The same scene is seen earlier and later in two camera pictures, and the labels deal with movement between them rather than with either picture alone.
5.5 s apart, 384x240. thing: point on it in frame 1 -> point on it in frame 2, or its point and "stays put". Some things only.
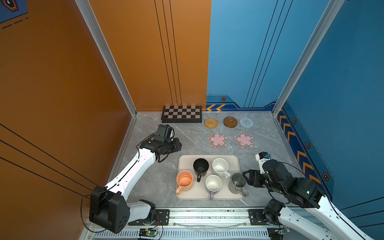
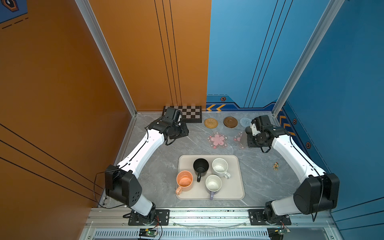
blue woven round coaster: (246, 122) stays put
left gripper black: (178, 147) -> (185, 131)
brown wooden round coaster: (230, 122) stays put
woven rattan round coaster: (211, 123) stays put
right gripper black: (253, 175) -> (249, 141)
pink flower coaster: (217, 140) stays put
